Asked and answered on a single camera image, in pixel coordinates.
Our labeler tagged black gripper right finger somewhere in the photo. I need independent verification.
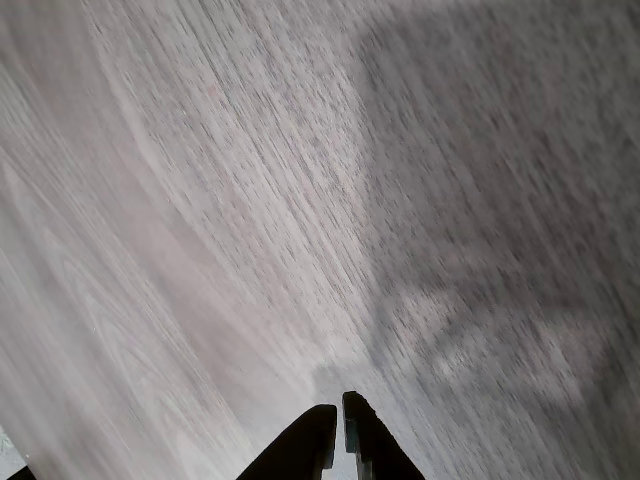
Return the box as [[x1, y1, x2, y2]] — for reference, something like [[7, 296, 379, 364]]
[[341, 390, 424, 480]]

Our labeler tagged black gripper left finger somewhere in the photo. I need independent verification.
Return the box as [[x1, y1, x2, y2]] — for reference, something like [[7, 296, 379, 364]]
[[237, 403, 338, 480]]

